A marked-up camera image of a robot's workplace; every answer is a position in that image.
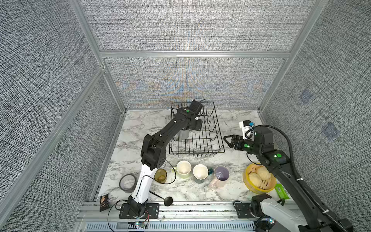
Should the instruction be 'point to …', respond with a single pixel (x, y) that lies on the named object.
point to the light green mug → (183, 169)
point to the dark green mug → (200, 172)
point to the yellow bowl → (266, 185)
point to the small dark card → (104, 203)
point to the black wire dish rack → (208, 141)
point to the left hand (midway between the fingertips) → (199, 125)
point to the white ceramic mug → (178, 137)
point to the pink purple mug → (221, 174)
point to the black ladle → (168, 201)
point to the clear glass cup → (184, 135)
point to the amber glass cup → (160, 175)
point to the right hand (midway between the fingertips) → (228, 135)
